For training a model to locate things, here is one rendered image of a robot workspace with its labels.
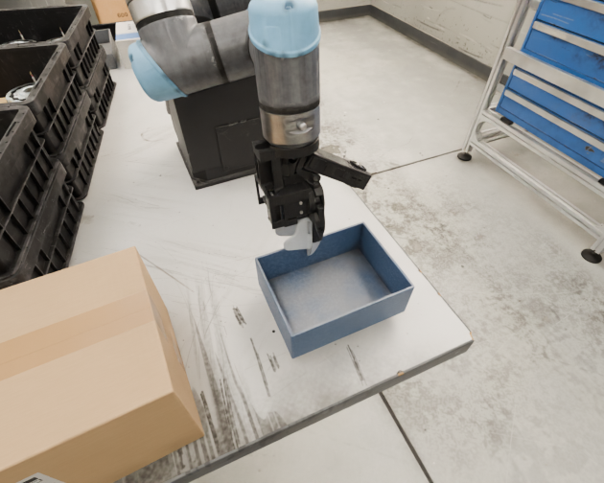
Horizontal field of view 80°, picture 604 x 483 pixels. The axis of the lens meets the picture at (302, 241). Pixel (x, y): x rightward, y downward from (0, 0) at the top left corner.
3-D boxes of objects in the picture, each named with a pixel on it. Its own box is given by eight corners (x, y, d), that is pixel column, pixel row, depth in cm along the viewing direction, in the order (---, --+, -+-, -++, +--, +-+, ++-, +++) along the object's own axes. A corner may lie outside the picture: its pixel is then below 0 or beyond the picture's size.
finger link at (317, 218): (303, 231, 59) (300, 185, 53) (313, 228, 59) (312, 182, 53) (314, 248, 55) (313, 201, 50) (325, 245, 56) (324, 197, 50)
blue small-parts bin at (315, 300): (359, 247, 68) (363, 220, 63) (405, 310, 59) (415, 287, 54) (258, 283, 63) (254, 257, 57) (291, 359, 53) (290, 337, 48)
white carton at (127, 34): (160, 64, 130) (152, 36, 123) (125, 69, 127) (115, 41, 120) (156, 45, 142) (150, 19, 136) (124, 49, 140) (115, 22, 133)
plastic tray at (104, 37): (58, 49, 139) (53, 34, 136) (114, 42, 144) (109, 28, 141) (55, 78, 122) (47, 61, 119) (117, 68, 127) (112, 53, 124)
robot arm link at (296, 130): (306, 89, 48) (333, 109, 43) (307, 122, 51) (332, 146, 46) (251, 99, 46) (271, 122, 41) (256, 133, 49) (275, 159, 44)
